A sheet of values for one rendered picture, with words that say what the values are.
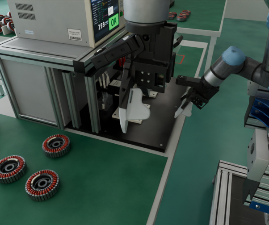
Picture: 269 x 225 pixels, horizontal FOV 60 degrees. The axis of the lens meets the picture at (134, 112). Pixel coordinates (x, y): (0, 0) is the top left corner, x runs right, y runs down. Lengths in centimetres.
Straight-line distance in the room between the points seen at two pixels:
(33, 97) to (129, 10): 83
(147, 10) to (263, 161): 51
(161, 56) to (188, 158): 167
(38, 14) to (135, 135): 64
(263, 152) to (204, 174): 124
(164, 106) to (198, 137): 107
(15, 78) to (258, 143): 98
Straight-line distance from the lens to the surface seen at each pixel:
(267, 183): 79
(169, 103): 125
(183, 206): 174
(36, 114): 121
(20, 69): 110
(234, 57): 91
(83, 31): 99
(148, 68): 41
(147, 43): 42
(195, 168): 197
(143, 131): 105
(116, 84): 110
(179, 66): 170
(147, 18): 38
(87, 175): 92
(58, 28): 105
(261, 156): 73
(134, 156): 97
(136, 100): 43
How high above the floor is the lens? 146
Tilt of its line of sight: 36 degrees down
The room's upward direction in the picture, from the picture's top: straight up
